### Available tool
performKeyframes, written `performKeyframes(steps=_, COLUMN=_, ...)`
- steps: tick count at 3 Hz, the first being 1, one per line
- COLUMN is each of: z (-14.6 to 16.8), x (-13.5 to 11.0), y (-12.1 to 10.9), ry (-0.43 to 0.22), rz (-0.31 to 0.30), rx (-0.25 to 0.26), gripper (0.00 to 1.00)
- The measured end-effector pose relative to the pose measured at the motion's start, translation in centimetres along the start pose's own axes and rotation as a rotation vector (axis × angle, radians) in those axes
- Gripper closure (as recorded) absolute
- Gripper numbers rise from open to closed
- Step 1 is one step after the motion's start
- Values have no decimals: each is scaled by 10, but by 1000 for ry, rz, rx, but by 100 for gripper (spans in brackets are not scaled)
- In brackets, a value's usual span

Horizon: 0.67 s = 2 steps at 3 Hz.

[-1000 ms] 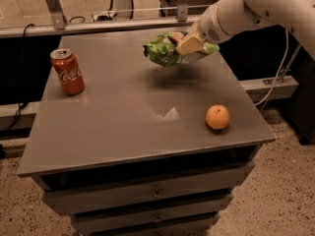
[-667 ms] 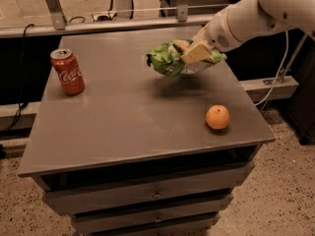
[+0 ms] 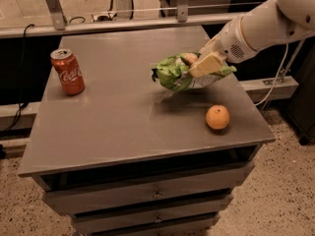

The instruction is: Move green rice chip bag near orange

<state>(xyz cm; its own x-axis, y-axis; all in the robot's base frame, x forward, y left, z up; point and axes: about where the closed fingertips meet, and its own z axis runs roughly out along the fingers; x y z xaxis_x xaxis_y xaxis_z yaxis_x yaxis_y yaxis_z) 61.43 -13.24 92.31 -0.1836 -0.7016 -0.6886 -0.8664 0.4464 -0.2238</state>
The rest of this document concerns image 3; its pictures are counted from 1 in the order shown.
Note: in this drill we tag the grey metal railing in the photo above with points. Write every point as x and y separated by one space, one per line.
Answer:
33 18

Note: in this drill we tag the green rice chip bag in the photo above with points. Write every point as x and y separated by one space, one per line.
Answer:
172 73

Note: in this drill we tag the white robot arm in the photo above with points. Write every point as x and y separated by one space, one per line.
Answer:
274 22

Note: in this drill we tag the grey drawer cabinet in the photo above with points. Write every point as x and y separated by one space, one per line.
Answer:
127 157

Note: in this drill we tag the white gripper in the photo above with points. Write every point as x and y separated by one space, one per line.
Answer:
230 43

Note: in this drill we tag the red Coca-Cola can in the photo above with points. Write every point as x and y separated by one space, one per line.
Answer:
67 67

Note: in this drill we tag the white power strip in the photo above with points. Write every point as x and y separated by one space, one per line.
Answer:
103 17

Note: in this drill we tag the orange fruit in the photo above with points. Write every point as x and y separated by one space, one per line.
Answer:
217 117

